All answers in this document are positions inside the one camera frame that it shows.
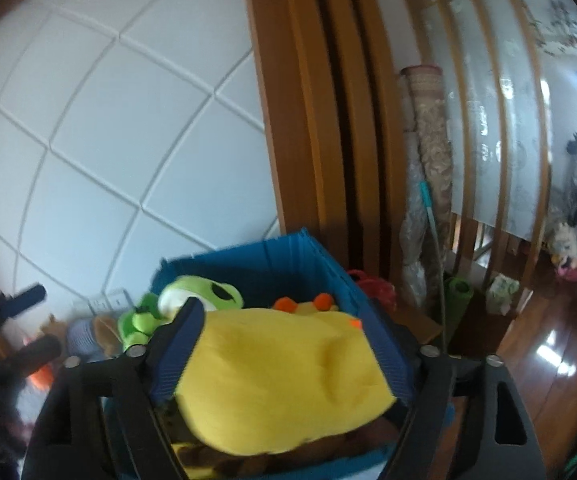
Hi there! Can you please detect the brown teddy bear striped shirt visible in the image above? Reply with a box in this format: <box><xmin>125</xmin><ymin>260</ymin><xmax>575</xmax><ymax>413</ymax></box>
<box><xmin>41</xmin><ymin>312</ymin><xmax>122</xmax><ymax>363</ymax></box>

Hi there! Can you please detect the cardboard box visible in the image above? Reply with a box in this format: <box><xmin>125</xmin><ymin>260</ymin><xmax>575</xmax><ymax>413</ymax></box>
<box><xmin>393</xmin><ymin>305</ymin><xmax>444</xmax><ymax>346</ymax></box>

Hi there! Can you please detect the green frog plush toy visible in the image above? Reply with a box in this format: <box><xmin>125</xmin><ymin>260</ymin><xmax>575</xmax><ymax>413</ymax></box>
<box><xmin>118</xmin><ymin>275</ymin><xmax>244</xmax><ymax>353</ymax></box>

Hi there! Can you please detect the wooden headboard pillar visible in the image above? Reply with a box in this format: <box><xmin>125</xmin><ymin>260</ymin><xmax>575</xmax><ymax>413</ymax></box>
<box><xmin>242</xmin><ymin>0</ymin><xmax>409</xmax><ymax>281</ymax></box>

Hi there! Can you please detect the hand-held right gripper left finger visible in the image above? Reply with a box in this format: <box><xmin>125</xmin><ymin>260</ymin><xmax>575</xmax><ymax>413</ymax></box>
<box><xmin>21</xmin><ymin>297</ymin><xmax>206</xmax><ymax>480</ymax></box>

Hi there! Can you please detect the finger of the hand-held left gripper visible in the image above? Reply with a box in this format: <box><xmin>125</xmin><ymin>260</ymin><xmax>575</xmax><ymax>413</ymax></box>
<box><xmin>0</xmin><ymin>284</ymin><xmax>46</xmax><ymax>323</ymax></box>
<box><xmin>0</xmin><ymin>335</ymin><xmax>64</xmax><ymax>376</ymax></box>

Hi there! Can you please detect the red bag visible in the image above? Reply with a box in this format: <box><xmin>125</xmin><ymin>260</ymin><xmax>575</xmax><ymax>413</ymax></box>
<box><xmin>348</xmin><ymin>269</ymin><xmax>398</xmax><ymax>318</ymax></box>

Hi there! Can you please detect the blue plastic crate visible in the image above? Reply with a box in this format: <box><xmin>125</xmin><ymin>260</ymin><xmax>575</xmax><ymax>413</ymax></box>
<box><xmin>113</xmin><ymin>227</ymin><xmax>456</xmax><ymax>480</ymax></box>

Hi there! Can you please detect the green white tissue pack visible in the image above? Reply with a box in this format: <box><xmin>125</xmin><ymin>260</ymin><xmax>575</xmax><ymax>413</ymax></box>
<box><xmin>485</xmin><ymin>274</ymin><xmax>520</xmax><ymax>316</ymax></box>

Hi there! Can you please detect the yellow duck plush toy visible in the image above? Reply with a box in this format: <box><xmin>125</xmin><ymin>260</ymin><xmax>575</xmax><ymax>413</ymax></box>
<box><xmin>273</xmin><ymin>294</ymin><xmax>364</xmax><ymax>331</ymax></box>

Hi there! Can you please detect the teal mop handle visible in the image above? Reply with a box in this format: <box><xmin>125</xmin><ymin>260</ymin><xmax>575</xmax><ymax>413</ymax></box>
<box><xmin>419</xmin><ymin>181</ymin><xmax>451</xmax><ymax>351</ymax></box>

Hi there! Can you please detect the green rolled mat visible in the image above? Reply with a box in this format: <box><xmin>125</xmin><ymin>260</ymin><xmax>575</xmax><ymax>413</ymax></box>
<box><xmin>443</xmin><ymin>277</ymin><xmax>476</xmax><ymax>331</ymax></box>

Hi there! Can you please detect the plastic wrapped roll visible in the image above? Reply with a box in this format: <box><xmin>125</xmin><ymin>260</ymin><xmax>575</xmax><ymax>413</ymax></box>
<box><xmin>399</xmin><ymin>125</ymin><xmax>429</xmax><ymax>306</ymax></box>

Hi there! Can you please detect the white plastic bag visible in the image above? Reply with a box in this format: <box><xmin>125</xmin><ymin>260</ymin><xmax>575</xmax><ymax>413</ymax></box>
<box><xmin>551</xmin><ymin>220</ymin><xmax>577</xmax><ymax>281</ymax></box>

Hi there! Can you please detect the rolled patterned carpet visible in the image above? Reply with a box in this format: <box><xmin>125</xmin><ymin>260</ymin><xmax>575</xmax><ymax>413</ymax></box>
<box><xmin>399</xmin><ymin>65</ymin><xmax>456</xmax><ymax>281</ymax></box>

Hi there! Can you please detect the wooden slatted partition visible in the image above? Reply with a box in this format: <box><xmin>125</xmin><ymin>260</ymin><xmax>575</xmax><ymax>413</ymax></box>
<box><xmin>391</xmin><ymin>0</ymin><xmax>554</xmax><ymax>311</ymax></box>

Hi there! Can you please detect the white wall socket strip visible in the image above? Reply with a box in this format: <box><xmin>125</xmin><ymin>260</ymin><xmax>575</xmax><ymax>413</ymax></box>
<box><xmin>73</xmin><ymin>287</ymin><xmax>129</xmax><ymax>316</ymax></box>

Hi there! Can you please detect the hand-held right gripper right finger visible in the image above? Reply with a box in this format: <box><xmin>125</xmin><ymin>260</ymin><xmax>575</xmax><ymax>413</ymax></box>
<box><xmin>358</xmin><ymin>320</ymin><xmax>551</xmax><ymax>480</ymax></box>

